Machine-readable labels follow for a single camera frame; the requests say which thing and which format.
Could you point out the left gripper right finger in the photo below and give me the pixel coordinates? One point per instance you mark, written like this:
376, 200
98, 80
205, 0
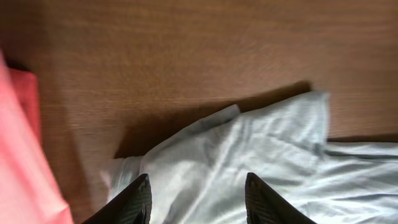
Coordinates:
265, 206

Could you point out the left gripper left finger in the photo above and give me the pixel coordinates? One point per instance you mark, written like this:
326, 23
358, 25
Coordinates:
131, 206

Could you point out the light blue t-shirt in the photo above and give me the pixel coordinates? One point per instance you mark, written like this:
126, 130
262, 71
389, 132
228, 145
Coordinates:
198, 175

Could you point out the folded pink shirt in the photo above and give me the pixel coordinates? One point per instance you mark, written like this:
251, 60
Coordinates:
29, 191

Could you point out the folded red shirt underneath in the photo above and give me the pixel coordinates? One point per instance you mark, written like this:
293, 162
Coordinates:
26, 87

